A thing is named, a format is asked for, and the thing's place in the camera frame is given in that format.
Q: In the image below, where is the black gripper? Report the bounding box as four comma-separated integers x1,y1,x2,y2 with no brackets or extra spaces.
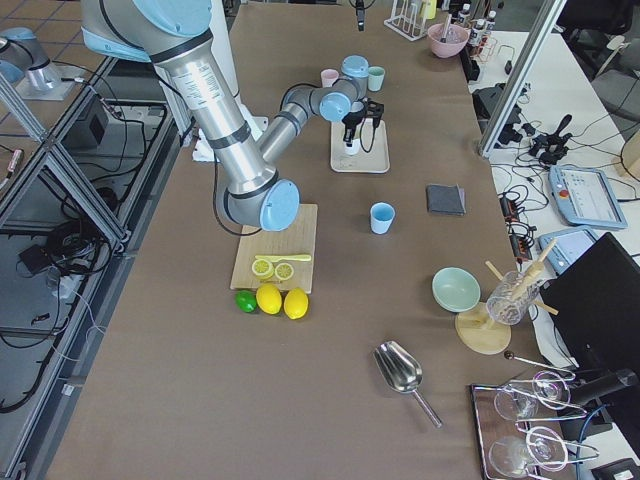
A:
342,102,366,145

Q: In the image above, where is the pale yellow cup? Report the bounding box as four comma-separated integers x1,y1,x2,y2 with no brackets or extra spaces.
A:
344,138,360,156

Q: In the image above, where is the pink cup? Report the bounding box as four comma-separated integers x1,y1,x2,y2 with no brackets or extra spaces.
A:
320,69,340,88

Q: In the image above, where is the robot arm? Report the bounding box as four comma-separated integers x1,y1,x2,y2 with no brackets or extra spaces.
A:
349,0,366,32
81,1,368,231

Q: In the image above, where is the beige rabbit tray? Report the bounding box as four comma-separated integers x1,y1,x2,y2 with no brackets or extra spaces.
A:
330,119,390,174

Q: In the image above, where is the mirror tray with glasses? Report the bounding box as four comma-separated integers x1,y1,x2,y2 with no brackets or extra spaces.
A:
469,370,600,479

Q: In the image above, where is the green cup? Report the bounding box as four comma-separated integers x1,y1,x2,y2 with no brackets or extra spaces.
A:
367,66,386,92

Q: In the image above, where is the blue cup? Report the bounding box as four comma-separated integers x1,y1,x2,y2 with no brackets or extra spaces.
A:
370,202,396,235

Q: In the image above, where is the grey folded cloth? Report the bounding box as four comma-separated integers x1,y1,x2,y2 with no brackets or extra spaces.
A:
426,184,466,216

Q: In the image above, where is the pink bowl with ice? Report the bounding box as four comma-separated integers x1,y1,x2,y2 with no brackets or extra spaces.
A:
427,23,470,58

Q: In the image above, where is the wooden cutting board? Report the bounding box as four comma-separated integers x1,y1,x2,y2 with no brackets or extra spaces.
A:
230,204,318,294

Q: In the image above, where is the yellow cup on rack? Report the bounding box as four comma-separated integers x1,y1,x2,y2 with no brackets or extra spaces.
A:
423,0,437,20

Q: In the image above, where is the yellow plastic knife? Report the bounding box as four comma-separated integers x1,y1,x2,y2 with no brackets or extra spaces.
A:
254,254,312,262

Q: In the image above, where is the metal muddler black tip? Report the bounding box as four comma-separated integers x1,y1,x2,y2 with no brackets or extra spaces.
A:
439,14,452,43

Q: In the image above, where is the lemon slice lower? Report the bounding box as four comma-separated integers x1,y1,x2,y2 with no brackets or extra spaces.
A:
274,262,295,281

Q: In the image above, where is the lemon slice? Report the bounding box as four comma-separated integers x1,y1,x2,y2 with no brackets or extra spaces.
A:
251,259,275,280
274,262,295,281

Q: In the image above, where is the lemon slice upper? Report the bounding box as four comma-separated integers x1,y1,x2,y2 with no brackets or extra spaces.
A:
251,259,275,280

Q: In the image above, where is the whole lemon outer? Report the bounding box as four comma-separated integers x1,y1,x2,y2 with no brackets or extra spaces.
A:
284,288,309,320

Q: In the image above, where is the whole lemon near lime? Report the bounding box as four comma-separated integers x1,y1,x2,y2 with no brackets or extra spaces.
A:
256,284,283,315

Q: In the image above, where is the green bowl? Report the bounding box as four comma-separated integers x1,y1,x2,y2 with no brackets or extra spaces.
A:
431,267,481,313

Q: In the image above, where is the green lime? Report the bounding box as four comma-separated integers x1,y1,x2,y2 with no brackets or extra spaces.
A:
234,290,258,313

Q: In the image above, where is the clear glass mug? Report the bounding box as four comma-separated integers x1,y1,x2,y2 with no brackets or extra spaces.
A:
486,271,540,326

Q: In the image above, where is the wooden cup stand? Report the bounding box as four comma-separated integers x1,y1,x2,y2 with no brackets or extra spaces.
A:
455,240,559,355

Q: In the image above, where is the blue teach pendant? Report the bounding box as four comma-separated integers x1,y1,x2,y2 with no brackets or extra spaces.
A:
548,165,628,230

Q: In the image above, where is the metal scoop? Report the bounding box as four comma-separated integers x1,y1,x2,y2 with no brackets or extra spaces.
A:
373,340,443,428

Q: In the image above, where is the black monitor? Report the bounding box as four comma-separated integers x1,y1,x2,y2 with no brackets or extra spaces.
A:
541,233,639,373

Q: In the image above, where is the white wire rack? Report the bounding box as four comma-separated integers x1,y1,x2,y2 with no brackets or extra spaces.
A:
384,0,430,41

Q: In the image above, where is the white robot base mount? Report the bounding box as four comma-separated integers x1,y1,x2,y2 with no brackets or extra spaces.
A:
179,1,268,140

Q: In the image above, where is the aluminium frame post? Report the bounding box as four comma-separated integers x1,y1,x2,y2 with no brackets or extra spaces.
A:
478,0,566,159

